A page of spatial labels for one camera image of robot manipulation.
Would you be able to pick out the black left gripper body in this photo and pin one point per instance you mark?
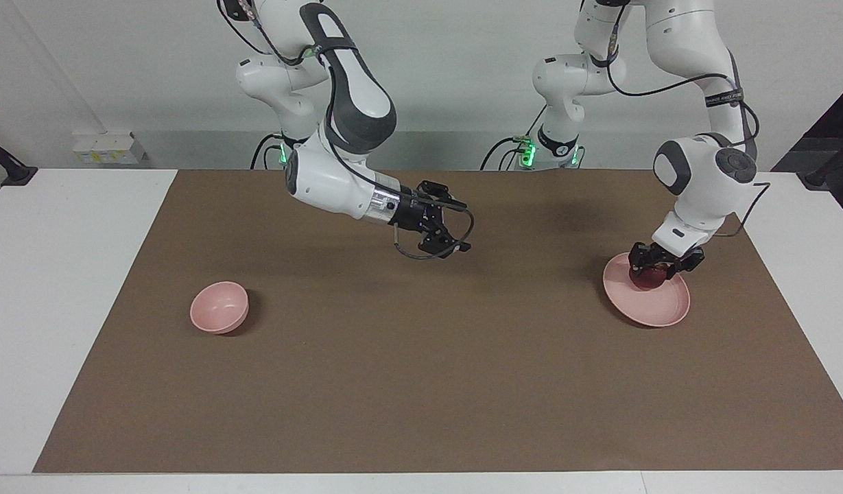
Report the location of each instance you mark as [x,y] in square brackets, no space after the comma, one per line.
[662,257]

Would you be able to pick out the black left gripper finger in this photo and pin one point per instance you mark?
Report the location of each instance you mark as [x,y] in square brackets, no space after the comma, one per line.
[638,257]
[689,262]

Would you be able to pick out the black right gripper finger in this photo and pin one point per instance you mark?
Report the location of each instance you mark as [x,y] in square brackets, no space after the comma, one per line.
[442,195]
[442,245]

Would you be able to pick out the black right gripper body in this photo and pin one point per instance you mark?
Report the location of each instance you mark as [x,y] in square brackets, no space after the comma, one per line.
[414,213]

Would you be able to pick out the red apple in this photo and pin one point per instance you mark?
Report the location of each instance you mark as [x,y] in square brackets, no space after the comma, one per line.
[649,278]

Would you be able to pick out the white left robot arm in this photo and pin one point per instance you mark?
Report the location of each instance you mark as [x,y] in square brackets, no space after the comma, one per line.
[702,171]

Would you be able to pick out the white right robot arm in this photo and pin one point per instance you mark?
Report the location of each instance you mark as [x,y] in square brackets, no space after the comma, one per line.
[325,182]

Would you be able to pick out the pink plate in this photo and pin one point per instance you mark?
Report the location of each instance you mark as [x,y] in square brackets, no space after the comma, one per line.
[658,305]

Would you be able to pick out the pink bowl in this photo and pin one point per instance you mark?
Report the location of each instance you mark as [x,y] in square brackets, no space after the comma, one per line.
[219,309]

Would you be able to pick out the brown table mat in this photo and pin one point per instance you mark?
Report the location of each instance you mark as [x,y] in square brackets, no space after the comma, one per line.
[421,357]

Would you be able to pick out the black clamp stand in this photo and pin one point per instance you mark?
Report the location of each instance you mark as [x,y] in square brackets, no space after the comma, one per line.
[13,175]
[822,177]

